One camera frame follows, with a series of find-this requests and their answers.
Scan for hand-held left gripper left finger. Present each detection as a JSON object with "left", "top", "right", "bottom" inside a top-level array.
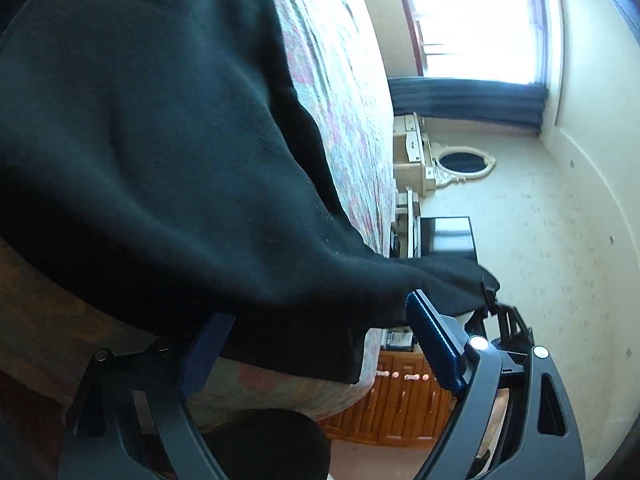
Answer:
[{"left": 57, "top": 312, "right": 236, "bottom": 480}]

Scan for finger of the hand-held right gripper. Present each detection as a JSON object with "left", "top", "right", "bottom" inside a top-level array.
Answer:
[{"left": 467, "top": 285, "right": 534, "bottom": 361}]

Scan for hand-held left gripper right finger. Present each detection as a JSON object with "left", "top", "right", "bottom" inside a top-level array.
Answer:
[{"left": 406, "top": 290, "right": 586, "bottom": 480}]

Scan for black pants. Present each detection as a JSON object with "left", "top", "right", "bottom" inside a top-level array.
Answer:
[{"left": 0, "top": 0, "right": 501, "bottom": 386}]

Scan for wooden cabinet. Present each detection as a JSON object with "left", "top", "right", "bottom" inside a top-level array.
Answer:
[{"left": 320, "top": 330, "right": 461, "bottom": 448}]

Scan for black television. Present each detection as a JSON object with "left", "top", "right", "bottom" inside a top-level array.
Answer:
[{"left": 419, "top": 216, "right": 476, "bottom": 261}]

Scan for person's leg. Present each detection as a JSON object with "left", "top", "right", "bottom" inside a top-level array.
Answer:
[{"left": 195, "top": 407, "right": 332, "bottom": 480}]

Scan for oval mirror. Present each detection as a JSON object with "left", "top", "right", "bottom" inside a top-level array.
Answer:
[{"left": 427, "top": 142, "right": 497, "bottom": 191}]

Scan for cream dressing table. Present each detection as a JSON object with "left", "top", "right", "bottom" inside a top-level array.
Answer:
[{"left": 392, "top": 112, "right": 437, "bottom": 196}]

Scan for dark pleated curtain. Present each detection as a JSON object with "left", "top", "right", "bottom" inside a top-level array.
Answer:
[{"left": 389, "top": 77, "right": 551, "bottom": 133}]

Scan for floral bedspread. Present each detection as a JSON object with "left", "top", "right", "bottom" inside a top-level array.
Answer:
[{"left": 0, "top": 0, "right": 396, "bottom": 431}]

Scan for window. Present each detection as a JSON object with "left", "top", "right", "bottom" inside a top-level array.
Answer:
[{"left": 390, "top": 0, "right": 563, "bottom": 86}]

